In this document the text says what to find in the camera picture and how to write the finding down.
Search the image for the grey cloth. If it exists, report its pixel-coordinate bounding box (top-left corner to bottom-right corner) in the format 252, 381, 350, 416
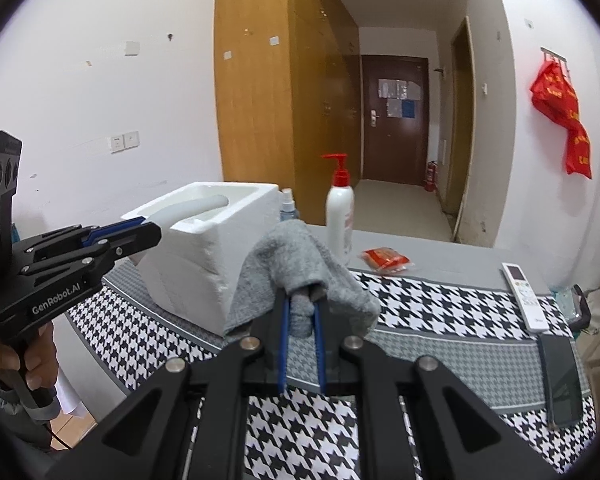
224, 220, 381, 338

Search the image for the person left hand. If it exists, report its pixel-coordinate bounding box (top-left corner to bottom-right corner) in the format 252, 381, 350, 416
0, 322, 59, 390

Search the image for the white foam box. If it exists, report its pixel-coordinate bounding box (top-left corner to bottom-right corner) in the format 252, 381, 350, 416
121, 182, 280, 335

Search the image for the houndstooth table cloth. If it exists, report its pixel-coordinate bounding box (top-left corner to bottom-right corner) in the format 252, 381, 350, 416
64, 259, 600, 480

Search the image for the black smartphone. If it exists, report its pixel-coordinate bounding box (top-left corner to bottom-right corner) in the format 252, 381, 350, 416
538, 334, 583, 430

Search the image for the white remote control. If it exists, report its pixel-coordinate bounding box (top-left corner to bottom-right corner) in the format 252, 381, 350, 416
502, 262, 550, 334

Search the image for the blue spray bottle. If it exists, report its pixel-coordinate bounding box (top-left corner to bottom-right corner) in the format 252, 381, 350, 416
279, 188, 299, 221

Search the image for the red snack packet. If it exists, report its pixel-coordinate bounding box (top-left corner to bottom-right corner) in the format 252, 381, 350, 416
360, 247, 414, 274

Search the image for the white pump lotion bottle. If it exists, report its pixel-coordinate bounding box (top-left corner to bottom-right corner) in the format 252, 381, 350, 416
322, 153, 354, 266

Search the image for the red fire extinguisher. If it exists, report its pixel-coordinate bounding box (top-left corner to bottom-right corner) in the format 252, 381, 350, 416
424, 160, 438, 193

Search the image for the wooden wardrobe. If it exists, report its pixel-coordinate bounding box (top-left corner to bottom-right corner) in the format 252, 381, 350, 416
214, 0, 362, 226

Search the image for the dark brown entrance door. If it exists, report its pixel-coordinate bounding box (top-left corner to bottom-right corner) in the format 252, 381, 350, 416
362, 54, 429, 186

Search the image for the red plastic bag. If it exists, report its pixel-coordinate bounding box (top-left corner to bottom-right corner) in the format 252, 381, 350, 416
530, 58, 593, 179

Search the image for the wall hook rack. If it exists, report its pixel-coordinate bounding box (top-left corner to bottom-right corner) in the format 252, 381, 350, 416
540, 47, 567, 67

